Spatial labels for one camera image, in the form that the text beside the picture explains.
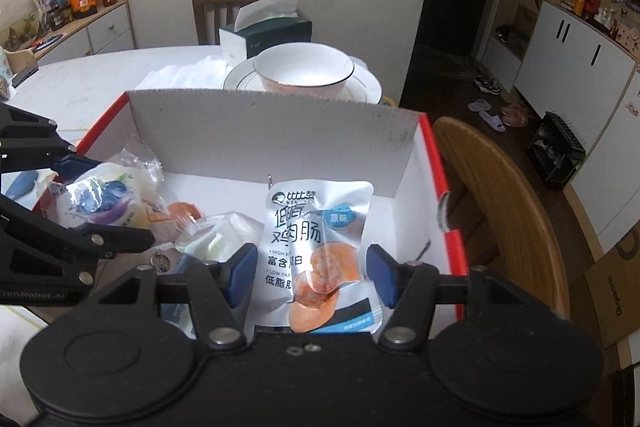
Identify green white tissue box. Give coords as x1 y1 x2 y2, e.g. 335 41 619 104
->
218 0 312 66

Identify wooden chair right side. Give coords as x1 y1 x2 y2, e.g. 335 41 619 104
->
433 117 570 317

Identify blueberry bread packet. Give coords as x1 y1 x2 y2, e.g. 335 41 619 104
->
40 135 178 243

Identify red cardboard shoe box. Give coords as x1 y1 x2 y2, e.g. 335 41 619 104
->
77 89 468 275

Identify chicken sausage packet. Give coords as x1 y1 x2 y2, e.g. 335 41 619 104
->
245 180 383 336

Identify tissue pack grey band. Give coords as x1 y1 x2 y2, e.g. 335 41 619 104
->
175 212 264 271

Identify white wall cabinets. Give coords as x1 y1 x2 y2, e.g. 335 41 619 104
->
506 0 639 251

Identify white paper napkins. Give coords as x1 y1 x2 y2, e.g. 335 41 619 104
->
137 55 229 90

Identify white sideboard cabinet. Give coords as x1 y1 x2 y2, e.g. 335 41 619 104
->
32 0 137 66

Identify white bowl black rim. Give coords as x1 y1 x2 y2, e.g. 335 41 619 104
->
253 42 355 98

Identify white plush keychain toy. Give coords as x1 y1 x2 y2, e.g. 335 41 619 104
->
149 251 172 273

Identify black floor heater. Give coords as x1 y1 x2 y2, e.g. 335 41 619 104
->
527 112 586 191

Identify wooden chair far side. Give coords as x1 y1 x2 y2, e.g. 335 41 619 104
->
191 0 259 46

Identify orange mandarin fruit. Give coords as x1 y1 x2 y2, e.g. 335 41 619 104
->
167 202 202 232

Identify wooden chair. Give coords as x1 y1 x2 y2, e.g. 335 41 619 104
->
191 0 259 46
433 117 570 317

